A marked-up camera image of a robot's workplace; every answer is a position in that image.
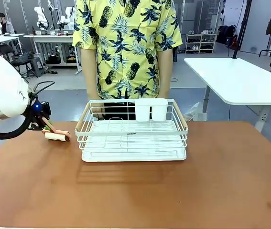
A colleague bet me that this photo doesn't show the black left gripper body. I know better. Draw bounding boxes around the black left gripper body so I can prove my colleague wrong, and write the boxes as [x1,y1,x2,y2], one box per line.
[27,99,52,131]

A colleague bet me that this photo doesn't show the peach handled lint roller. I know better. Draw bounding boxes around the peach handled lint roller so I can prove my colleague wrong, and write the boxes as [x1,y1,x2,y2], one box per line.
[41,115,72,142]

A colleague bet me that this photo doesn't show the white wire dish rack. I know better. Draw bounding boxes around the white wire dish rack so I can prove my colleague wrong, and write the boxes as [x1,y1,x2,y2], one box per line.
[74,98,189,163]

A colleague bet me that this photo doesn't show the person's right forearm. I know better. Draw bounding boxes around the person's right forearm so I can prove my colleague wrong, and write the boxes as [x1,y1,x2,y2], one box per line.
[80,47,99,110]

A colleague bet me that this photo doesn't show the person's left forearm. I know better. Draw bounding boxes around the person's left forearm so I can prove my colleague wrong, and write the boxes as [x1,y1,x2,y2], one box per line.
[157,46,174,95]

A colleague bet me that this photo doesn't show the person's right hand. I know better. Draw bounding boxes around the person's right hand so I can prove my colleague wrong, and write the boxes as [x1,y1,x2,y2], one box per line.
[91,107,106,120]

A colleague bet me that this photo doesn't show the grey plastic stool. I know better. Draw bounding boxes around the grey plastic stool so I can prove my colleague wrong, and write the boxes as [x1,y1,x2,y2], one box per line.
[29,56,45,78]

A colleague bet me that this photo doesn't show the black duffel bag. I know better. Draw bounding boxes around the black duffel bag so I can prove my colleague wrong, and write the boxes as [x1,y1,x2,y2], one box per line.
[45,54,62,64]

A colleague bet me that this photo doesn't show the black office chair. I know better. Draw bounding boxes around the black office chair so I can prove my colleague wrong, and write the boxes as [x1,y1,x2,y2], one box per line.
[0,44,34,79]

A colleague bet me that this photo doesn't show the black trousers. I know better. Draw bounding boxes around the black trousers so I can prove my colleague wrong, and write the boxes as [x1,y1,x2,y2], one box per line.
[97,95,136,120]

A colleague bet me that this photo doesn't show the white background workbench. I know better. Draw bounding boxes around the white background workbench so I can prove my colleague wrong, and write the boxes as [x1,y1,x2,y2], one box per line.
[22,34,82,75]

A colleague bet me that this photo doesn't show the white background desk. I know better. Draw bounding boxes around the white background desk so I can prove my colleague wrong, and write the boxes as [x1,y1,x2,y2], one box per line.
[0,33,25,56]

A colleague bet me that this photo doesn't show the white drain tray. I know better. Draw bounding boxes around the white drain tray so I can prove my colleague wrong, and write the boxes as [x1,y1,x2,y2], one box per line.
[81,143,188,163]

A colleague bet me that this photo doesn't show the seated person in black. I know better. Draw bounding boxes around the seated person in black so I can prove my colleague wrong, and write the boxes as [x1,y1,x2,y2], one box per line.
[0,13,16,34]

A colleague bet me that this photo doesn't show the white plastic cutlery holder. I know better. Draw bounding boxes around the white plastic cutlery holder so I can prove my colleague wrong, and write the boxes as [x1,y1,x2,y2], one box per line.
[134,98,169,122]

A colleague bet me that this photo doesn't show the person in yellow shirt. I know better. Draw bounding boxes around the person in yellow shirt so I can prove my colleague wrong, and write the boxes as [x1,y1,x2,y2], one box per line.
[72,0,183,100]

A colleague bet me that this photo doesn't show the clear plastic bag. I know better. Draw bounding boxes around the clear plastic bag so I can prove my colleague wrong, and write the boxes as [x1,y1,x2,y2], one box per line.
[184,101,208,122]

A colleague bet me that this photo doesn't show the wooden shoe shelf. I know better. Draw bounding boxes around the wooden shoe shelf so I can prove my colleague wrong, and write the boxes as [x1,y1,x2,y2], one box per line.
[185,33,217,54]

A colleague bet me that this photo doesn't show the large white side table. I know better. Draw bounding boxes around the large white side table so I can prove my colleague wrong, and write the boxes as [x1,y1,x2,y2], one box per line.
[184,57,271,133]

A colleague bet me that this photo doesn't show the black bags pile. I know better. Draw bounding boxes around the black bags pile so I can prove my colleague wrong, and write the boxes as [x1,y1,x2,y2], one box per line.
[217,25,239,46]

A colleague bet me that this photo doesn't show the black stand pole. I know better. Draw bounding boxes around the black stand pole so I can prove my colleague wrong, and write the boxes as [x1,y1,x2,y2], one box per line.
[232,0,252,59]

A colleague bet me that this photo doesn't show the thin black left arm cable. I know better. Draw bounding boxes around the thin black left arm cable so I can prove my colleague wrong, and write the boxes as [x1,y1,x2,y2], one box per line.
[31,81,56,96]

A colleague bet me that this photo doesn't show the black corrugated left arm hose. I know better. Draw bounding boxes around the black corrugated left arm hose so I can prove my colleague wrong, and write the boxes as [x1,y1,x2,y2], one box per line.
[0,111,34,140]

